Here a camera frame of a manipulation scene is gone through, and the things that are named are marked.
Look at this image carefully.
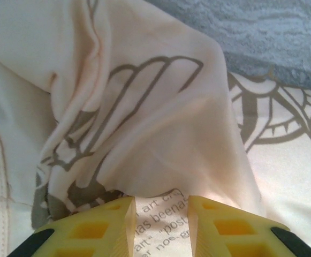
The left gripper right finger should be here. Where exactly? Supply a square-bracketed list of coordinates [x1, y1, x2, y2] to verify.
[188, 195, 311, 257]

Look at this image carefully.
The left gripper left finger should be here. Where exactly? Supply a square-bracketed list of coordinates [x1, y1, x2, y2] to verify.
[9, 196, 136, 257]

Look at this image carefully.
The peach printed t-shirt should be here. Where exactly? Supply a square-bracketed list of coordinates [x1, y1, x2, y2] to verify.
[0, 0, 311, 257]

